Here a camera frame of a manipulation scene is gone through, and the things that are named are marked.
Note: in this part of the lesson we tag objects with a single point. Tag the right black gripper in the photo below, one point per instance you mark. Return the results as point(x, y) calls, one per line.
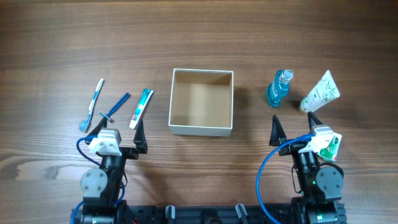
point(292, 146)

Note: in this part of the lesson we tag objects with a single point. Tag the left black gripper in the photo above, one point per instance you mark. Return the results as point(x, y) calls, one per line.
point(132, 152)

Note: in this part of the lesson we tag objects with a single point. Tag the blue disposable razor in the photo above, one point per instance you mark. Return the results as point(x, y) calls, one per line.
point(107, 116)

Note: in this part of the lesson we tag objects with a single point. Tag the green soap box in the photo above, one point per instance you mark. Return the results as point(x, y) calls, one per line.
point(329, 153)

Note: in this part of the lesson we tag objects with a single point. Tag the blue white toothbrush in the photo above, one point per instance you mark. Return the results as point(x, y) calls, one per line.
point(85, 124)

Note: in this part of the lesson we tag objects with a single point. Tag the blue mouthwash bottle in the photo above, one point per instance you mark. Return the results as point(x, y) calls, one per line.
point(279, 88)

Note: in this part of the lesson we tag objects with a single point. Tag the teal toothpaste tube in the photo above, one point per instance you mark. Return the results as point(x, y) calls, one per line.
point(141, 107)

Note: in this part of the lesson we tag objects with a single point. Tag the white lotion tube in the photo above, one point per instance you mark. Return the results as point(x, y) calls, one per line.
point(322, 93)

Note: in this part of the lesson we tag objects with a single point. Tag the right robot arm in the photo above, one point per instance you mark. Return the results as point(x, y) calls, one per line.
point(320, 184)

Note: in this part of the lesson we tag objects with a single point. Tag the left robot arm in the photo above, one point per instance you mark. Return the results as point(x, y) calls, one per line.
point(103, 186)

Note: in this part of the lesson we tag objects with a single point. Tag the white cardboard box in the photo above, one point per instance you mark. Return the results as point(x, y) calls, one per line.
point(201, 102)

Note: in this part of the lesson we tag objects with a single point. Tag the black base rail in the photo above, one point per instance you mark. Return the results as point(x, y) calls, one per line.
point(202, 214)

